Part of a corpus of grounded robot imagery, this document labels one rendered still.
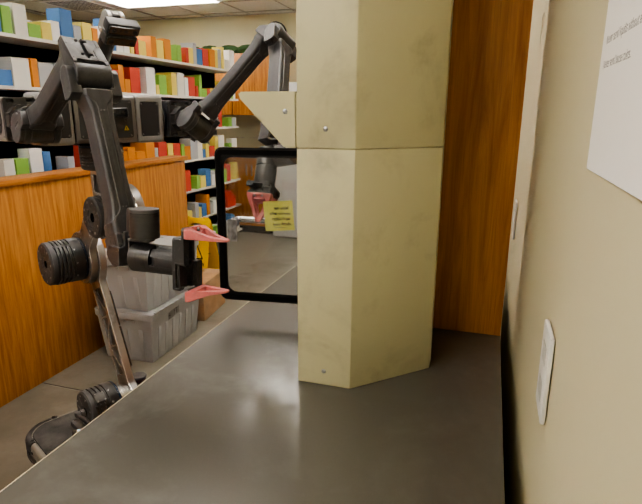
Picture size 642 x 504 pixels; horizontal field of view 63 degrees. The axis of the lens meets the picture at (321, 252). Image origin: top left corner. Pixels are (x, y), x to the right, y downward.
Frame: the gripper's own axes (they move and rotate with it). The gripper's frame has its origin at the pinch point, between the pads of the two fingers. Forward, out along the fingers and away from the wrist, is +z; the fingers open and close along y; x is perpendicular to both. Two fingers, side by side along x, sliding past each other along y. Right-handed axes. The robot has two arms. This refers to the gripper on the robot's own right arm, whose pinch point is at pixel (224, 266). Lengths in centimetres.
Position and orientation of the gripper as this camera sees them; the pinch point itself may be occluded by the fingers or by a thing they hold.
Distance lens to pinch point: 101.4
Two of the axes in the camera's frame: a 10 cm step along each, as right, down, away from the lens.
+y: 0.4, -9.8, -1.8
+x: 3.0, -1.6, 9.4
